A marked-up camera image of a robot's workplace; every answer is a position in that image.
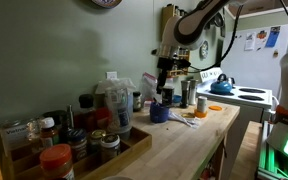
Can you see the decorative wall plate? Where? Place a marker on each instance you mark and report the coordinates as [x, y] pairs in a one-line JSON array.
[[106, 2]]

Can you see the spice bottle with white cap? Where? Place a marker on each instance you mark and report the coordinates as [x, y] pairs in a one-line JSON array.
[[49, 131]]

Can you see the blue paper sheet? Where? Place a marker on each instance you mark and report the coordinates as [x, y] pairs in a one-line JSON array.
[[272, 36]]

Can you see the flat gold lid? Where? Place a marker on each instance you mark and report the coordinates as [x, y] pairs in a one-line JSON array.
[[187, 115]]

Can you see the round wall clock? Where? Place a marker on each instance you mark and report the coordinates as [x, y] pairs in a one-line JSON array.
[[204, 50]]

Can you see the small jar with black lid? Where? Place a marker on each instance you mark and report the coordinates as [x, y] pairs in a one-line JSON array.
[[137, 101]]

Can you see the dark sauce bottle black cap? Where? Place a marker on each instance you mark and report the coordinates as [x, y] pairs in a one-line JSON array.
[[86, 111]]

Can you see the white plastic wrapper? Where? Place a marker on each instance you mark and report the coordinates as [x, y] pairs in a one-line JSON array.
[[184, 120]]

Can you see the orange plastic lid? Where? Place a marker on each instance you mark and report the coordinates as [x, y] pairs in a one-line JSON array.
[[215, 108]]

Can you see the black pepper grinder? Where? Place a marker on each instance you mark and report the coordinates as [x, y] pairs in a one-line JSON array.
[[184, 95]]

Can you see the wooden wall spice rack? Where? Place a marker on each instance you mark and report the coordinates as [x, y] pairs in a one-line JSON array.
[[166, 16], [182, 71]]

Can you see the dark glass jar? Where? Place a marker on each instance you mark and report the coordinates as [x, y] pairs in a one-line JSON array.
[[55, 116]]

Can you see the jar with orange lid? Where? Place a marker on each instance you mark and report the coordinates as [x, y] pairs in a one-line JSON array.
[[57, 163]]

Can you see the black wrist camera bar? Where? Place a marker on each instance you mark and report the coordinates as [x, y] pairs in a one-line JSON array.
[[179, 62]]

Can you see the jar with white lid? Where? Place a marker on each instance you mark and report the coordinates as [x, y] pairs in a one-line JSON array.
[[110, 148]]

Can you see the white bottle with orange cap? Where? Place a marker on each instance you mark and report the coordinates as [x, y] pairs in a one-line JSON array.
[[201, 105]]

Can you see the white wall outlet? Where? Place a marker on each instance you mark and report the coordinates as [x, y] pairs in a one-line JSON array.
[[111, 75]]

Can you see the white paper sheet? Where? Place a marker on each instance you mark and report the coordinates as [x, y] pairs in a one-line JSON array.
[[249, 41]]

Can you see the paper with orange print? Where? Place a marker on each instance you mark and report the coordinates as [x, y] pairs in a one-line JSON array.
[[261, 39]]

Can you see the dark cylindrical canister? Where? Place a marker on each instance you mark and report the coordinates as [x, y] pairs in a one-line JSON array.
[[167, 96]]

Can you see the jar with blue lid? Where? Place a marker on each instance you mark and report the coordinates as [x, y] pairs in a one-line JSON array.
[[77, 145]]

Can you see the clear plastic bag with containers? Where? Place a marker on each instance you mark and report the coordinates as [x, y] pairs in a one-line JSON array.
[[117, 103]]

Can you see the red box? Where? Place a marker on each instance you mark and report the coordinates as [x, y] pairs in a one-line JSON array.
[[102, 116]]

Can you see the white refrigerator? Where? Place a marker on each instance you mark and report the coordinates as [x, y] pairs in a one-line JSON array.
[[250, 70]]

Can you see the clear zip bag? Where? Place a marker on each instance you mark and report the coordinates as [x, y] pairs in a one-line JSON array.
[[149, 85]]

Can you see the clear drinking glass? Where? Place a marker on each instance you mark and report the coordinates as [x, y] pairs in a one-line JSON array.
[[33, 128]]

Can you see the wooden tray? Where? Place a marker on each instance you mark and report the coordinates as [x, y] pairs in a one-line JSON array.
[[130, 146]]

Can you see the white shaker with steel top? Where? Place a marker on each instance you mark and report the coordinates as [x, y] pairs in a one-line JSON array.
[[193, 93]]

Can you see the small fridge magnet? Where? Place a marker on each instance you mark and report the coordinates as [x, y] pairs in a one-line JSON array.
[[275, 53]]

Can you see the robot stand with green light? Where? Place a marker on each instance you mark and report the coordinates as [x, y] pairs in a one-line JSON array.
[[280, 156]]

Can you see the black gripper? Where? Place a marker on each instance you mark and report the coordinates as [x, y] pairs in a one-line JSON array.
[[164, 71]]

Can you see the white electric stove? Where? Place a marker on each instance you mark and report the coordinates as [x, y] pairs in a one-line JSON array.
[[202, 91]]

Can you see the jar with gold lid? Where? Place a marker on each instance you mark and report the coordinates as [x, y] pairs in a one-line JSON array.
[[97, 140]]

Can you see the labelled glass jar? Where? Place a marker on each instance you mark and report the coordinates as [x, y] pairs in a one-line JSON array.
[[14, 135]]

